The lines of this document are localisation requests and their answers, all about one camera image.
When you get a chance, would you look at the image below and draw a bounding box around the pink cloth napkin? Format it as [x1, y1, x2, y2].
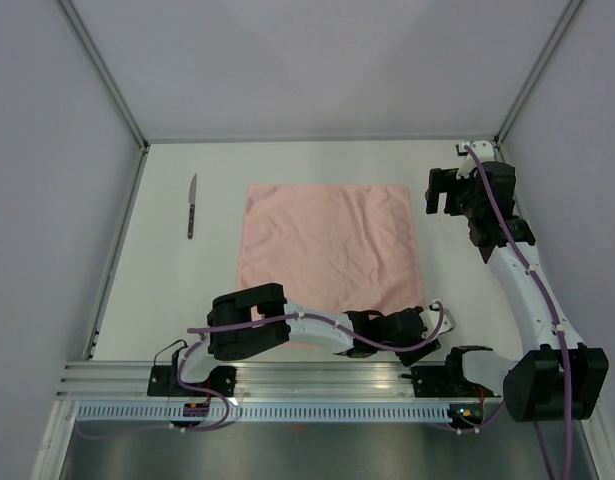
[236, 185, 425, 314]

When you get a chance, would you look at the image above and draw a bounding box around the steel knife black handle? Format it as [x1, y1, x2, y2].
[187, 174, 197, 240]

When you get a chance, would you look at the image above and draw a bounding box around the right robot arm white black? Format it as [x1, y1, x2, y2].
[425, 161, 609, 422]

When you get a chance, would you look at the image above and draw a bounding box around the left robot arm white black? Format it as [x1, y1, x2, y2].
[170, 283, 446, 396]

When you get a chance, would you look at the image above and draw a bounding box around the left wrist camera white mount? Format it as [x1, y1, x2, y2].
[419, 299, 456, 336]

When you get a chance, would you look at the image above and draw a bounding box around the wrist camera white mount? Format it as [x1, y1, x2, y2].
[419, 299, 456, 336]
[456, 140, 495, 179]

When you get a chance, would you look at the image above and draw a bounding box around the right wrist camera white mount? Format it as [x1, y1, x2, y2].
[456, 140, 495, 179]

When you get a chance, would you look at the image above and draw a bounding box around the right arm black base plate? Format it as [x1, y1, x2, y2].
[399, 365, 500, 399]

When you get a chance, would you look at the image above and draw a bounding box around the right aluminium frame post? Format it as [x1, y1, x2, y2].
[493, 0, 586, 149]

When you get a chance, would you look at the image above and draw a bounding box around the aluminium frame post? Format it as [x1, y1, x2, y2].
[55, 0, 149, 152]
[493, 0, 586, 149]

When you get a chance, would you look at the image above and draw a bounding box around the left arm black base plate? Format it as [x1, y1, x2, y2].
[146, 365, 237, 398]

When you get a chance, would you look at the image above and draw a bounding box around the white slotted cable duct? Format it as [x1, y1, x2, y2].
[76, 400, 450, 423]

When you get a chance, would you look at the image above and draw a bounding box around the aluminium mounting rail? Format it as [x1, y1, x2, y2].
[54, 361, 483, 402]

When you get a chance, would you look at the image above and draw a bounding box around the left aluminium frame post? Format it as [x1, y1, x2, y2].
[55, 0, 149, 152]

